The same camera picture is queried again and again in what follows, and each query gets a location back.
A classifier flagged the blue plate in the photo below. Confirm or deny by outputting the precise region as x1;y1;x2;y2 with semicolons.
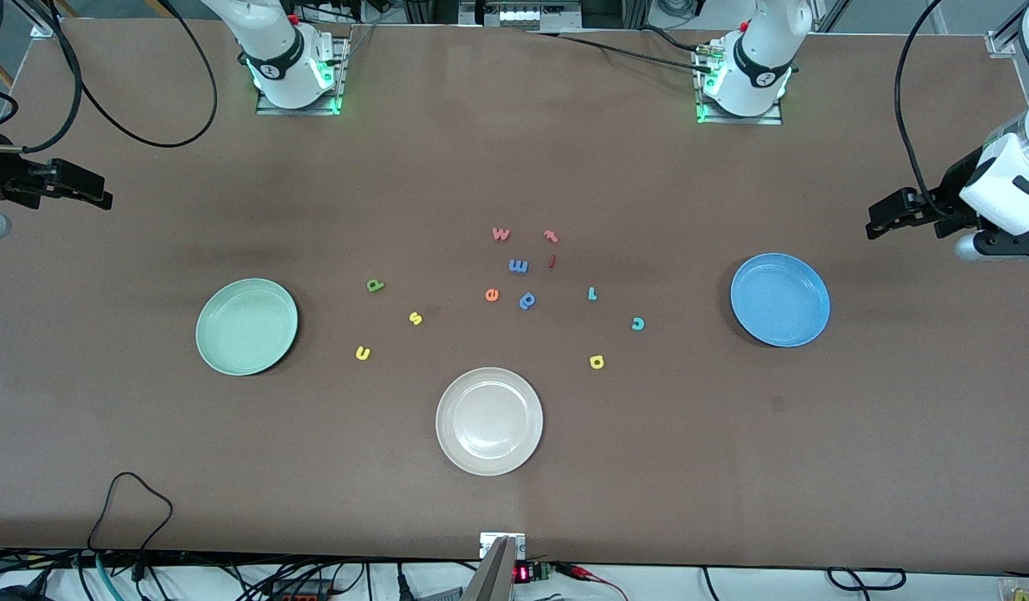
730;253;831;348

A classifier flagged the green plate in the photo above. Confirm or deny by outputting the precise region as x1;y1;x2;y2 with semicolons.
196;278;299;376

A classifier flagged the white plate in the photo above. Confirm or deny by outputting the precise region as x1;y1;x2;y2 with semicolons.
436;367;544;477

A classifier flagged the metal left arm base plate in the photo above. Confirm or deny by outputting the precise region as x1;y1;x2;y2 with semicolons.
696;42;784;126

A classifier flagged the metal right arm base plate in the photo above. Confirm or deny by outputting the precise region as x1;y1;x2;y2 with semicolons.
255;33;350;116

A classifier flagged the black cable loop on table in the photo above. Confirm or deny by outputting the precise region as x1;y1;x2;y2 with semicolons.
88;472;174;577

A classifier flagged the black cable across table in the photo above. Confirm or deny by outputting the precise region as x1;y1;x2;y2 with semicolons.
514;29;719;72

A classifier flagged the black coiled cable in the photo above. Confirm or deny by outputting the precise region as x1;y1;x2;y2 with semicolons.
827;568;907;592

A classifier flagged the red wire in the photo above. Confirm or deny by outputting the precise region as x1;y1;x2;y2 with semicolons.
556;563;628;601

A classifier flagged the silver camera bracket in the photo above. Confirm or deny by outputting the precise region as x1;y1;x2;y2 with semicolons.
462;533;526;601

